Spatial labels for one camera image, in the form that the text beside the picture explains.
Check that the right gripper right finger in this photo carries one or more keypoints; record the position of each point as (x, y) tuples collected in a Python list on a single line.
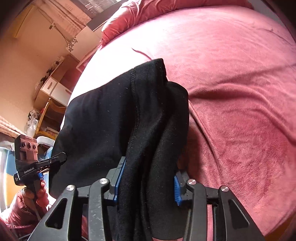
[(181, 193)]

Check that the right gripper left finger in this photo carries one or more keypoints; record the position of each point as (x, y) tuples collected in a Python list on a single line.
[(114, 176)]

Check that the black pants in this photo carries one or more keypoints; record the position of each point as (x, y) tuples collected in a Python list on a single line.
[(141, 116)]

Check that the person's left hand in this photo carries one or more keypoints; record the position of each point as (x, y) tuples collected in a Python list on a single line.
[(40, 197)]

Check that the wooden chair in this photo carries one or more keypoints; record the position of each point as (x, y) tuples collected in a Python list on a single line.
[(50, 120)]

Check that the wooden desk with drawers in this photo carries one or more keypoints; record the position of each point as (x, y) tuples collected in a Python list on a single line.
[(59, 85)]

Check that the red bed blanket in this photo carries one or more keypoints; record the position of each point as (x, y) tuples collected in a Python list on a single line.
[(238, 67)]

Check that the white floral cabinet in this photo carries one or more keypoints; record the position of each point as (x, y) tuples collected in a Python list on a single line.
[(84, 42)]

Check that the red pillow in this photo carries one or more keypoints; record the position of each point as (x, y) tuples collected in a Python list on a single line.
[(133, 13)]

